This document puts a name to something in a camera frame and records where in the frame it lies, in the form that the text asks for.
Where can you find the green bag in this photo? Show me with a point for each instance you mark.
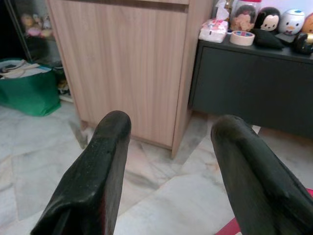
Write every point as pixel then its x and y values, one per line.
pixel 29 95

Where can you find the black tape dispenser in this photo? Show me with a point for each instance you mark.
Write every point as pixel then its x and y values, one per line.
pixel 302 44

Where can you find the dark glass display cabinet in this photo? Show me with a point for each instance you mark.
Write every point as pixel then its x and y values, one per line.
pixel 36 49

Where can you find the small gold trophy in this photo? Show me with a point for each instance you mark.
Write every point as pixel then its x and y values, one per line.
pixel 228 3

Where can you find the black mouse plush toy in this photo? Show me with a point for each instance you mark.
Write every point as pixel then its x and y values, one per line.
pixel 267 18

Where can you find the black low cabinet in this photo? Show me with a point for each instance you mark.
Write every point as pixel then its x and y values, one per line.
pixel 244 85

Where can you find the red-lidded jar with doll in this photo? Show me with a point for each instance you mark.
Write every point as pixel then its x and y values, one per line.
pixel 244 14

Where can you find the beige tape roll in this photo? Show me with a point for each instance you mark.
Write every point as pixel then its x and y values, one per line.
pixel 242 39

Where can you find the light wooden cabinet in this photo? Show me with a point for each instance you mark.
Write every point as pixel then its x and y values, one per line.
pixel 122 61

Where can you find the white duck plush toy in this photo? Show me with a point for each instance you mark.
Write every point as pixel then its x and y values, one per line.
pixel 291 23

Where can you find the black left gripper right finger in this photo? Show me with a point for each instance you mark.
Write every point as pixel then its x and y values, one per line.
pixel 256 183

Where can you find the orange round plush toy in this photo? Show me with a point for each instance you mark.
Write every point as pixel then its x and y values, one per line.
pixel 308 24

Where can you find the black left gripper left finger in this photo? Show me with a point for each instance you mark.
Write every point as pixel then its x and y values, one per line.
pixel 97 171

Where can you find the pink white tissue pack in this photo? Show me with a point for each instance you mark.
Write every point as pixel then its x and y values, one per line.
pixel 212 30

